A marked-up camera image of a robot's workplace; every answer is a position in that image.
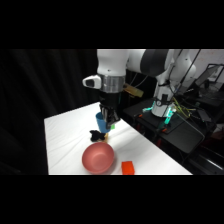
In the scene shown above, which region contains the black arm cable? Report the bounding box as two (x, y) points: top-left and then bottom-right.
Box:
(130, 71), (150, 90)

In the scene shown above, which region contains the tan wrist bracket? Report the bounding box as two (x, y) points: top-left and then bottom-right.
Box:
(123, 83), (145, 99)

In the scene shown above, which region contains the blue plastic cup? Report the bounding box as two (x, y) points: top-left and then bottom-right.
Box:
(95, 112), (110, 132)

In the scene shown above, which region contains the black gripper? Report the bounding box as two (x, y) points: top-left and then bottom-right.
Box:
(99, 90), (122, 130)

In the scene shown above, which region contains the yellow green cable bundle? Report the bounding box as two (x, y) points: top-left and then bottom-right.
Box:
(172, 98), (198, 120)

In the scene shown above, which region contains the black plush toy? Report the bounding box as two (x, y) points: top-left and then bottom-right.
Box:
(89, 130), (104, 143)

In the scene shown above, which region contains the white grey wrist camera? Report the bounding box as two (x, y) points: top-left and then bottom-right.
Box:
(82, 74), (102, 89)

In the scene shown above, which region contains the green status light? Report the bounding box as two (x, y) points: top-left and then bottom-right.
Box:
(164, 107), (174, 126)

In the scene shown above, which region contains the black laptop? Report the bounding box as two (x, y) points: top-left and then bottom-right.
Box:
(194, 63), (224, 98)

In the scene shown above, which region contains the black robot stand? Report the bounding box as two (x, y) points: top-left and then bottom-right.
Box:
(122, 97), (224, 168)

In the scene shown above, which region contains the white tablecloth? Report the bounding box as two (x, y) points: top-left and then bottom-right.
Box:
(44, 102), (193, 176)

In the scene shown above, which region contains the pink bowl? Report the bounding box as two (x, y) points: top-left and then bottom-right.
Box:
(81, 143), (116, 175)

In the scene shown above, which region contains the orange cube block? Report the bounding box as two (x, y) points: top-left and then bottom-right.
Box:
(121, 160), (136, 175)

